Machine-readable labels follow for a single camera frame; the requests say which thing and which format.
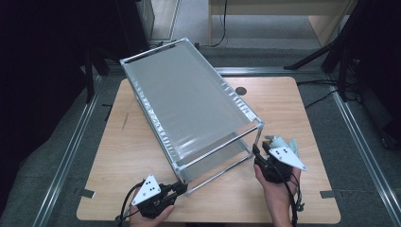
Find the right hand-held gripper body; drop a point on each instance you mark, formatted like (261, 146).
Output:
(285, 157)

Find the black metal stand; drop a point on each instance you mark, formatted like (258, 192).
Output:
(90, 78)

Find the grey tape piece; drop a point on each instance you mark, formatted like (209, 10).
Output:
(85, 193)
(328, 194)

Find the silver two-tier shelf rack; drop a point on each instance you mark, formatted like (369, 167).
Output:
(192, 101)

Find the black tripod stand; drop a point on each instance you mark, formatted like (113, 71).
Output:
(315, 55)

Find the person's left hand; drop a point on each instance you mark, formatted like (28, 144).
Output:
(148, 220)

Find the aluminium floor rail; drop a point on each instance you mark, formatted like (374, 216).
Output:
(356, 132)
(67, 160)

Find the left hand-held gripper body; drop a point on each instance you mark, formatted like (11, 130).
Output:
(148, 195)

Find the person's right hand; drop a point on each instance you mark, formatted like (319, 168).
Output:
(277, 192)

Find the light wooden desk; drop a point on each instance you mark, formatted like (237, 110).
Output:
(327, 25)

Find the black computer tower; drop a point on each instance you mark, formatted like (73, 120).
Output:
(135, 28)

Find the dark curtain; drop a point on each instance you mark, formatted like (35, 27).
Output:
(384, 47)
(38, 63)

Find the light blue cloth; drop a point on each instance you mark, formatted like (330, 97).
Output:
(279, 142)

